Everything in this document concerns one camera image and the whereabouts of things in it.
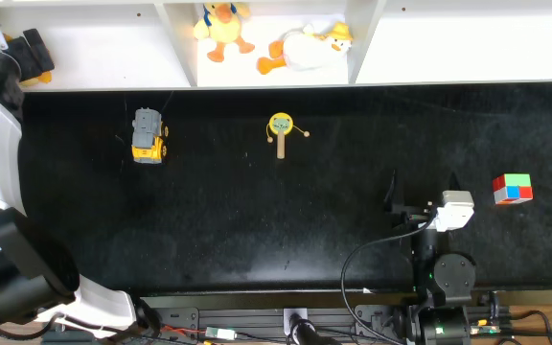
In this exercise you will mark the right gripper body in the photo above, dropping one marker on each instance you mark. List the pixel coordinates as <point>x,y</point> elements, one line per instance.
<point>412,216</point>

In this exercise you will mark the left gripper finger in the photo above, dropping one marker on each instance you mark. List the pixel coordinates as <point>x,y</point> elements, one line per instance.
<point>40,50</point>
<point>19,60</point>

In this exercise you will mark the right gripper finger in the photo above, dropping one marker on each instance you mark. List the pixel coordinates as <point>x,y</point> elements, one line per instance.
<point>453,184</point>
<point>391,194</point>

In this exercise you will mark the yellow rubber duck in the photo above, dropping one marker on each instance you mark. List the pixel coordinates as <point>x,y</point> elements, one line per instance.
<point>36,79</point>

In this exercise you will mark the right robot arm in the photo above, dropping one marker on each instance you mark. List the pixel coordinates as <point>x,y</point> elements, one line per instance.
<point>451,278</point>

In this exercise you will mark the many-coloured puzzle cube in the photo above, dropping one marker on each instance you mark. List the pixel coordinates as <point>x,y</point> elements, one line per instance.
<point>512,189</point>

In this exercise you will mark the white shelf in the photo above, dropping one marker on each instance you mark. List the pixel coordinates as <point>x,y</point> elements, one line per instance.
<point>113,52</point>

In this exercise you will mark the yellow rattle drum toy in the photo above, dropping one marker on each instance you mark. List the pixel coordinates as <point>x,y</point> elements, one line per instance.
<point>281,127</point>

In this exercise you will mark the grey and yellow toy truck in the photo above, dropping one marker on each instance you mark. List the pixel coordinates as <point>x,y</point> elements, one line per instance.
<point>148,136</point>

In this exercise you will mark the white plush duck yellow hat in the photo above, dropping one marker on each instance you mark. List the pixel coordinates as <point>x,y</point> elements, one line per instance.
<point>309,50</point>

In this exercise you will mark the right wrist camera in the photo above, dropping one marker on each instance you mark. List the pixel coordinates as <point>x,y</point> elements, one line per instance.
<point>455,210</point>

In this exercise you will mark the mounting rail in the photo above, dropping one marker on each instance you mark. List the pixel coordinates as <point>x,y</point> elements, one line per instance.
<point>266,326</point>

